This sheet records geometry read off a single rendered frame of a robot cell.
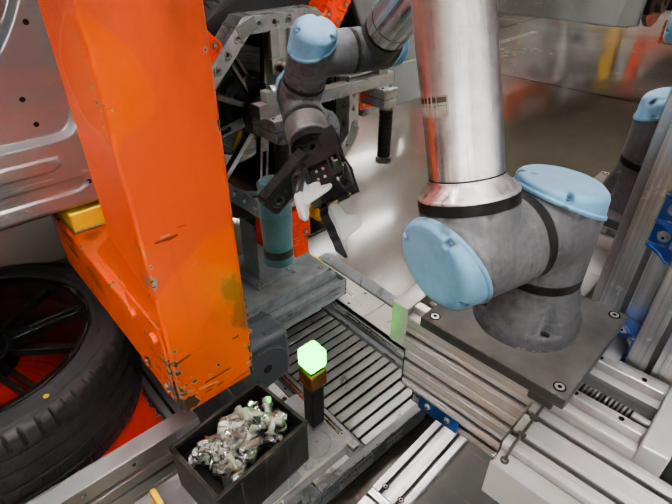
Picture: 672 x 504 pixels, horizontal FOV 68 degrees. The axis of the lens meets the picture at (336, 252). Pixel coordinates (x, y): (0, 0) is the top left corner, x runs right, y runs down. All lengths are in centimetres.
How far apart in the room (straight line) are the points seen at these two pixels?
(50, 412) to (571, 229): 100
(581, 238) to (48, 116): 106
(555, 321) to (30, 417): 97
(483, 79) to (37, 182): 99
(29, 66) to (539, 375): 110
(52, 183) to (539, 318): 104
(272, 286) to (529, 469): 122
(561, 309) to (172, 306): 59
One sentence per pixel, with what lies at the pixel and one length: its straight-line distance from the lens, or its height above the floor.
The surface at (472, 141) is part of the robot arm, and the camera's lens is 54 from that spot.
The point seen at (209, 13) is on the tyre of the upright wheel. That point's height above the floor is 112.
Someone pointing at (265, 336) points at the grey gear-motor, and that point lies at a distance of 132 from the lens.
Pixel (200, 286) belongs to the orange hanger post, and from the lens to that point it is 87.
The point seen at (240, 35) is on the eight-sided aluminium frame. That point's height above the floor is 108.
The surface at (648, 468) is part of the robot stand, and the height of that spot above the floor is 74.
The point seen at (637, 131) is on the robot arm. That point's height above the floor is 97.
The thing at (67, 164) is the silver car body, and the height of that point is 85.
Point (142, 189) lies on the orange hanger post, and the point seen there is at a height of 100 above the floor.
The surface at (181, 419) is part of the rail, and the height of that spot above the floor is 39.
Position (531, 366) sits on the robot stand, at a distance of 72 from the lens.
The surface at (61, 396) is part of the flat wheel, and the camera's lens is 119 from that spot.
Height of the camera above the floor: 132
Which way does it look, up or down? 34 degrees down
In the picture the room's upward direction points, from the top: straight up
